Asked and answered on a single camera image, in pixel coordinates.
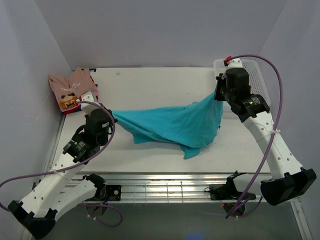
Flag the teal t-shirt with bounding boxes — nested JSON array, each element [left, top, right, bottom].
[[113, 93, 224, 160]]

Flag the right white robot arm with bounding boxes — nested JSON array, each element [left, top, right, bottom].
[[214, 67, 317, 206]]

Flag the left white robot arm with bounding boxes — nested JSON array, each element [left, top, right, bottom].
[[8, 109, 114, 240]]

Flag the white plastic basket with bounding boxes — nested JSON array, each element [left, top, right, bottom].
[[213, 58, 271, 106]]

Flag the red folded t-shirt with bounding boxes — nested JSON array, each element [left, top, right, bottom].
[[63, 76, 98, 115]]

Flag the pink folded t-shirt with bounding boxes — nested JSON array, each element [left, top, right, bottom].
[[93, 84, 99, 100]]

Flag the beige folded t-shirt with print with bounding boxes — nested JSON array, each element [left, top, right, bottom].
[[48, 67, 95, 112]]

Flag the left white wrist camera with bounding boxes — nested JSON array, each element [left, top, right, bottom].
[[76, 91, 101, 115]]

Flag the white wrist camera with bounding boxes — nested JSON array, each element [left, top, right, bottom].
[[223, 56, 243, 69], [76, 91, 101, 115]]

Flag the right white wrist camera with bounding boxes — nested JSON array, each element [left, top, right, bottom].
[[223, 56, 243, 69]]

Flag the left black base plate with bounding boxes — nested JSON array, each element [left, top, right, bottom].
[[87, 184, 122, 202]]

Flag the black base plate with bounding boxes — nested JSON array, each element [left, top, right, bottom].
[[204, 184, 242, 200], [87, 184, 122, 202]]

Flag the aluminium rail frame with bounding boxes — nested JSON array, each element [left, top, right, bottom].
[[23, 109, 313, 240]]

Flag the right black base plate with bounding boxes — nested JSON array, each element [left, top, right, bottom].
[[204, 184, 242, 200]]

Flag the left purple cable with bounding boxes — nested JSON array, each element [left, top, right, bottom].
[[0, 100, 123, 228]]

